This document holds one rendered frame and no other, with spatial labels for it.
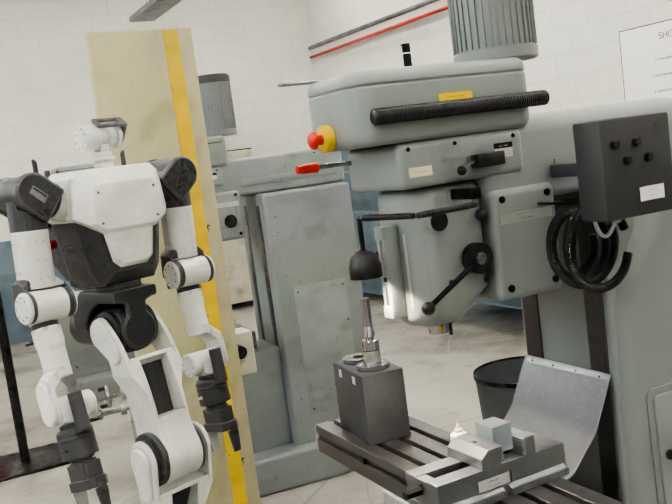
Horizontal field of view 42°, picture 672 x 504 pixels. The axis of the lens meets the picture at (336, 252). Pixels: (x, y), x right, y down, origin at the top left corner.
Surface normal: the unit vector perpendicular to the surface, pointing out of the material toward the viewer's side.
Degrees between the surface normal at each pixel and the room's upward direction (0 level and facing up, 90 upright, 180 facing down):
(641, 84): 90
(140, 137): 90
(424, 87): 90
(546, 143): 90
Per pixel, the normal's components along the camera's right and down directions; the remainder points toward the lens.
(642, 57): -0.88, 0.17
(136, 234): 0.71, -0.01
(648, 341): 0.44, 0.02
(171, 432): 0.60, -0.41
